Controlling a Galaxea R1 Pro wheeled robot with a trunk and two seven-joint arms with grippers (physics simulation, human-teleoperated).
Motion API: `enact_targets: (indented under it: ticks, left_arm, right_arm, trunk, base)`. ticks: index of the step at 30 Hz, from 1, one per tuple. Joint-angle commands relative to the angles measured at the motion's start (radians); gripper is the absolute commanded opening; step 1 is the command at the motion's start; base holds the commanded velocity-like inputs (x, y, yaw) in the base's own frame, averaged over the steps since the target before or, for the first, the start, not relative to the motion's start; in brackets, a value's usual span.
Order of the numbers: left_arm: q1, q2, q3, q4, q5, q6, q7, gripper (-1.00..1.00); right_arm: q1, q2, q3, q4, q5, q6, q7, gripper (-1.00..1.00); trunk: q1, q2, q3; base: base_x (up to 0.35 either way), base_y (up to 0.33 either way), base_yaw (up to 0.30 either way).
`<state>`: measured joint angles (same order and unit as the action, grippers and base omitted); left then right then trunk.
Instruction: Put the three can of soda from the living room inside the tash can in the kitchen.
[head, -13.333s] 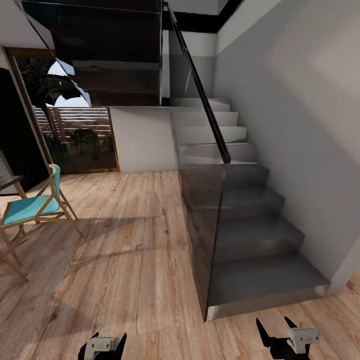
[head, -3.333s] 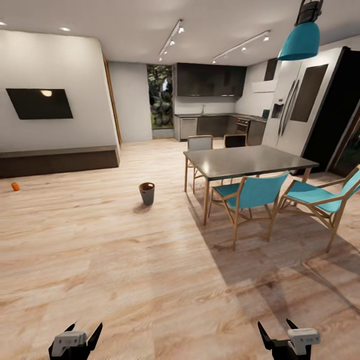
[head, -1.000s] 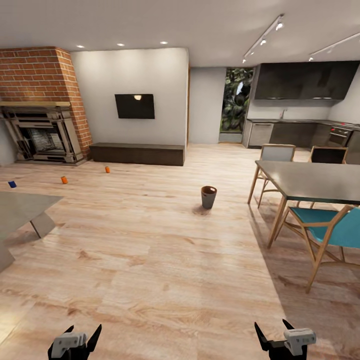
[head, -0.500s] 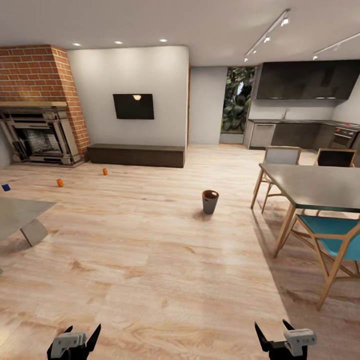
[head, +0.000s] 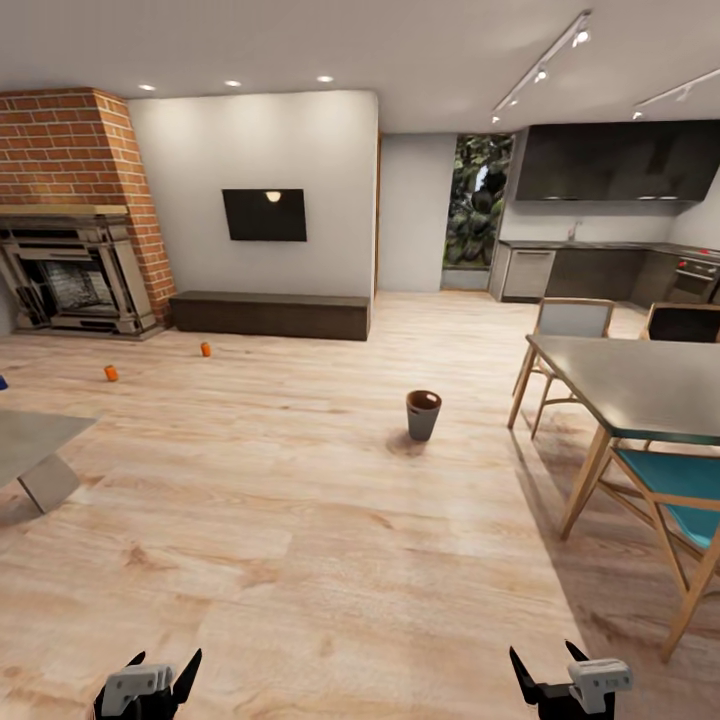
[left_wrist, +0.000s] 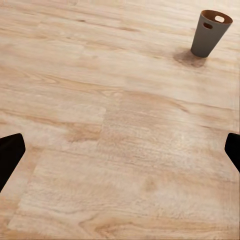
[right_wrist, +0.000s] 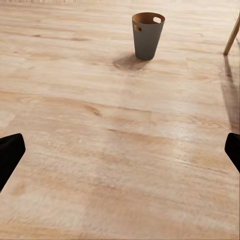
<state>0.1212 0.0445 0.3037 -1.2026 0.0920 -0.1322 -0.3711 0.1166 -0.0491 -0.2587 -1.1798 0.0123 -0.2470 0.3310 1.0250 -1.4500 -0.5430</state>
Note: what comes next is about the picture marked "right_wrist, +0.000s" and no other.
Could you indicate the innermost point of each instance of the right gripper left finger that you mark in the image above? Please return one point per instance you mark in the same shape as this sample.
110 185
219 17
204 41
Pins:
12 148

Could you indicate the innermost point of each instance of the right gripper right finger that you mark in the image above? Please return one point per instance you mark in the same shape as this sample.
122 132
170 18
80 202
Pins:
232 148

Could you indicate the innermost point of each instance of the trash can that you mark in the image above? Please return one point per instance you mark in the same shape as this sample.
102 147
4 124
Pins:
146 34

